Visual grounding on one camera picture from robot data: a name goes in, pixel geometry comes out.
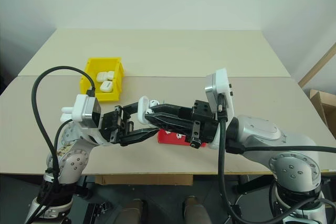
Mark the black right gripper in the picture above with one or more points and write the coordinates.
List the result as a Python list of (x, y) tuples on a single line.
[(204, 129)]

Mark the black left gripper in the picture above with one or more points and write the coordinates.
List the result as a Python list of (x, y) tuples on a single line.
[(110, 123)]

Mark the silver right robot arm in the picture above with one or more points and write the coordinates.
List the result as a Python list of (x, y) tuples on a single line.
[(262, 129)]

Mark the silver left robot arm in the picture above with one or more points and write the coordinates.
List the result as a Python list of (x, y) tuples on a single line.
[(73, 163)]

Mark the yellow plastic bin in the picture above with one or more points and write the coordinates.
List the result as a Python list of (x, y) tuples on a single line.
[(110, 97)]

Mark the brown cardboard box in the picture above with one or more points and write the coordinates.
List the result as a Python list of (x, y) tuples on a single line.
[(324, 106)]

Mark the red tray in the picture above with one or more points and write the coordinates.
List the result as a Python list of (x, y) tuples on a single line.
[(173, 141)]

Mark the black table leg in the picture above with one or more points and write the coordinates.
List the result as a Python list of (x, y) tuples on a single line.
[(252, 183), (84, 188)]

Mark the dark rounded shape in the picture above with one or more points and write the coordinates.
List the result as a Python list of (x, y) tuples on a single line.
[(134, 212), (195, 211)]

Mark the slanted wooden beam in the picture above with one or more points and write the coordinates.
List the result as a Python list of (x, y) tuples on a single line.
[(319, 66)]

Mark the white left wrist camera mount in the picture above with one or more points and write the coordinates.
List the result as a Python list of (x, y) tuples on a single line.
[(80, 106)]

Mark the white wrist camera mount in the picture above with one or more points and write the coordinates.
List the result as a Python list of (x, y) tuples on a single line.
[(223, 82), (80, 106)]

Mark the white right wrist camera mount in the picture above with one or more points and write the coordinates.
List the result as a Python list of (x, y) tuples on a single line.
[(223, 82)]

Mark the black floor bracket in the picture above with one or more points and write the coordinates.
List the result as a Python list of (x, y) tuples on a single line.
[(101, 207), (233, 213)]

